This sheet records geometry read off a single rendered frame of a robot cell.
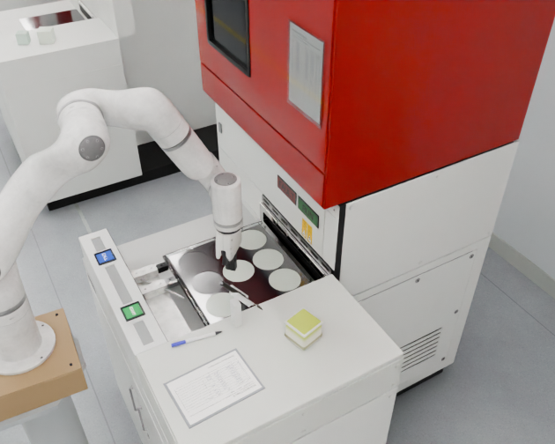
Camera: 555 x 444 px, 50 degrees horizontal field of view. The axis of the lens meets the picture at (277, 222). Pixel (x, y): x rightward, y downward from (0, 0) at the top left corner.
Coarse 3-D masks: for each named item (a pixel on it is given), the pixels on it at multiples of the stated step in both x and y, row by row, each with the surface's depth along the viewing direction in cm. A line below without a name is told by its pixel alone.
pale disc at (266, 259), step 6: (258, 252) 199; (264, 252) 199; (270, 252) 199; (276, 252) 199; (258, 258) 196; (264, 258) 196; (270, 258) 196; (276, 258) 196; (282, 258) 196; (258, 264) 194; (264, 264) 194; (270, 264) 194; (276, 264) 194
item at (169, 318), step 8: (152, 280) 191; (160, 296) 186; (168, 296) 186; (152, 304) 183; (160, 304) 183; (168, 304) 183; (152, 312) 181; (160, 312) 181; (168, 312) 181; (176, 312) 181; (160, 320) 178; (168, 320) 178; (176, 320) 178; (184, 320) 178; (168, 328) 176; (176, 328) 176; (184, 328) 176; (168, 336) 174; (176, 336) 174
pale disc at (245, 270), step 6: (240, 264) 194; (246, 264) 194; (228, 270) 192; (240, 270) 192; (246, 270) 192; (252, 270) 192; (228, 276) 190; (234, 276) 190; (240, 276) 190; (246, 276) 190
